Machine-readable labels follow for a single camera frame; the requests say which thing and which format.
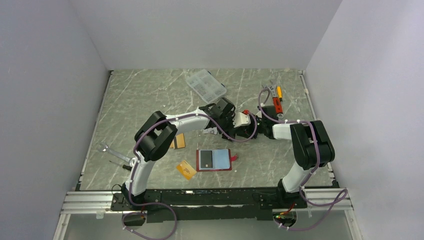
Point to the red leather card holder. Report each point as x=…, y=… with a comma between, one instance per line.
x=222, y=160

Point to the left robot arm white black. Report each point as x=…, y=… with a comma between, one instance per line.
x=155, y=136

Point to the single black VIP card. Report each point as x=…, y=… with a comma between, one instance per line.
x=205, y=159

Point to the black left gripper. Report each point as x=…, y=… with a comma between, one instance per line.
x=231, y=127

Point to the black yellow screwdriver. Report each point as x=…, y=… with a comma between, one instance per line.
x=123, y=166

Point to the gold credit card stack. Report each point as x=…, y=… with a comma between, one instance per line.
x=178, y=142

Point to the single gold credit card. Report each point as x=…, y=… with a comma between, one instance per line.
x=186, y=170

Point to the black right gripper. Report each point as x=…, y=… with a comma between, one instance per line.
x=257, y=119

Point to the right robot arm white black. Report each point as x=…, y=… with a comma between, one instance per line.
x=311, y=145

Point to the red adjustable wrench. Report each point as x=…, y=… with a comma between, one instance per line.
x=272, y=89

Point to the clear plastic screw box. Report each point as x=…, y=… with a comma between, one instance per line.
x=206, y=86

